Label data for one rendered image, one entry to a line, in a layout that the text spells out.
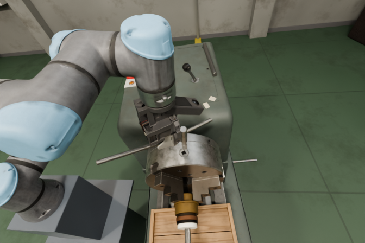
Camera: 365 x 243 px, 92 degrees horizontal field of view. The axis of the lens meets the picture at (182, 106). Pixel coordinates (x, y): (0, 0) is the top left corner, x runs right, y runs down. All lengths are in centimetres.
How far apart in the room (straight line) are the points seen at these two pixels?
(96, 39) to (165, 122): 21
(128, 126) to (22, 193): 39
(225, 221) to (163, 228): 27
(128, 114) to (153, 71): 51
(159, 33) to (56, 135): 18
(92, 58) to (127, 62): 5
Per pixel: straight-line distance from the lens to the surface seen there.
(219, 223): 93
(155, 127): 40
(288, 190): 201
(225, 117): 71
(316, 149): 231
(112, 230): 117
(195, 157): 64
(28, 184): 82
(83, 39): 32
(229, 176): 135
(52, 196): 89
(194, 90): 79
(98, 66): 29
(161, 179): 66
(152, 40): 26
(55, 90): 25
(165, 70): 29
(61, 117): 24
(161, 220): 95
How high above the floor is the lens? 180
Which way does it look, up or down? 48 degrees down
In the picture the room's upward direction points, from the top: 11 degrees counter-clockwise
